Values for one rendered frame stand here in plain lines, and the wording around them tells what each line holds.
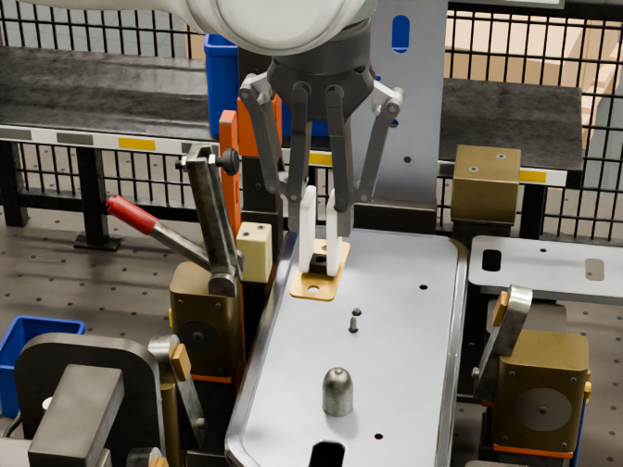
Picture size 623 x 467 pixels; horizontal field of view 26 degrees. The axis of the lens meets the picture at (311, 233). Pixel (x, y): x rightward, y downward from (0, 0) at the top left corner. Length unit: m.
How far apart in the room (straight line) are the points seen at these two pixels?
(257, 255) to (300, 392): 0.19
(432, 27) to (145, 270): 0.72
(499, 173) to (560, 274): 0.15
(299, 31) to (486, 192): 0.90
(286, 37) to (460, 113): 1.08
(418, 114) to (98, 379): 0.64
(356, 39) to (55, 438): 0.40
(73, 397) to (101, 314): 0.88
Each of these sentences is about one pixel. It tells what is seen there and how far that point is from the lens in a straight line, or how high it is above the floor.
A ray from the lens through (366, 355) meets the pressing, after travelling 1.46.
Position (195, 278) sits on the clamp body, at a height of 1.05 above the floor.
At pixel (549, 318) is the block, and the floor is 0.98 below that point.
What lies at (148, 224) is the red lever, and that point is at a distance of 1.45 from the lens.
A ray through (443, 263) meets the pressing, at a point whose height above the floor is 1.00.
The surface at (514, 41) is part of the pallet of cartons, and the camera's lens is 3.43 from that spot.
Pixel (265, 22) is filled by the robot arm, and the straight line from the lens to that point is 0.77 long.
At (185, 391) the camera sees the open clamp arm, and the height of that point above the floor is 1.05.
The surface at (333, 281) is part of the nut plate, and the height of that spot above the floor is 1.26.
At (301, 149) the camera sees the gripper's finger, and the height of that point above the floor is 1.38.
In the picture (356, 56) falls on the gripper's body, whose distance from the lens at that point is 1.02.
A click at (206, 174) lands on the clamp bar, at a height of 1.20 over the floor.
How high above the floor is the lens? 1.94
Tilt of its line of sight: 35 degrees down
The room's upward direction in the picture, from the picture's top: straight up
